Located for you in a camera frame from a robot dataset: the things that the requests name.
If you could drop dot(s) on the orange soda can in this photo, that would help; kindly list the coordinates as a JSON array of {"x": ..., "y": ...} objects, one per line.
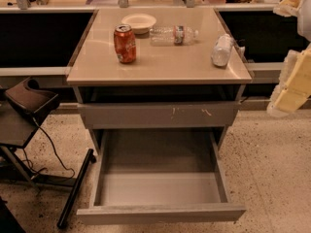
[{"x": 125, "y": 44}]

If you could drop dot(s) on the grey drawer cabinet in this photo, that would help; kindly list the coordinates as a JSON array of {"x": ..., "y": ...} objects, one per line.
[{"x": 171, "y": 74}]

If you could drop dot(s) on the white crumpled plastic bottle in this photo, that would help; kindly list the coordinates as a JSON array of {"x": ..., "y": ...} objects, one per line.
[{"x": 222, "y": 50}]

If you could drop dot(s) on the clear plastic water bottle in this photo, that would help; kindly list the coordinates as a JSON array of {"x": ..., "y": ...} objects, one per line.
[{"x": 176, "y": 35}]

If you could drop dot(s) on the grey middle drawer front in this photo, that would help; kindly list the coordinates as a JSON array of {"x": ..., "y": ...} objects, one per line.
[{"x": 157, "y": 115}]

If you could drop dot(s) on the black cart leg bar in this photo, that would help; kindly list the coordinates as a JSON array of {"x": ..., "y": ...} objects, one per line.
[{"x": 90, "y": 158}]

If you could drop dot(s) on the white paper bowl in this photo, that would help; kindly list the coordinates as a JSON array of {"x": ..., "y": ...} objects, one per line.
[{"x": 140, "y": 23}]

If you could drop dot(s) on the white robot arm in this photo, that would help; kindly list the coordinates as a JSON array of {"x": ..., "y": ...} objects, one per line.
[{"x": 304, "y": 21}]

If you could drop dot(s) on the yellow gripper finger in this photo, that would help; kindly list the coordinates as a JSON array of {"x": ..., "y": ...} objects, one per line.
[
  {"x": 287, "y": 8},
  {"x": 294, "y": 87}
]

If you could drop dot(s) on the open grey bottom drawer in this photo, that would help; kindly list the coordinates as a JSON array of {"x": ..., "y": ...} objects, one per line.
[{"x": 159, "y": 176}]

